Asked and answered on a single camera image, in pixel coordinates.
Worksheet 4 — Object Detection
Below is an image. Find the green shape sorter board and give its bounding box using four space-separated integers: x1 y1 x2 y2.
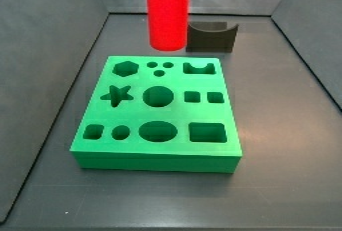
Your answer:
70 56 243 173

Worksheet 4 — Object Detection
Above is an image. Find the red round cylinder peg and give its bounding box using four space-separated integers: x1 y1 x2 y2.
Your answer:
146 0 188 51

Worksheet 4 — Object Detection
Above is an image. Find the black curved cradle block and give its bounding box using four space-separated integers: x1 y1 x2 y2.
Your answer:
185 21 239 53

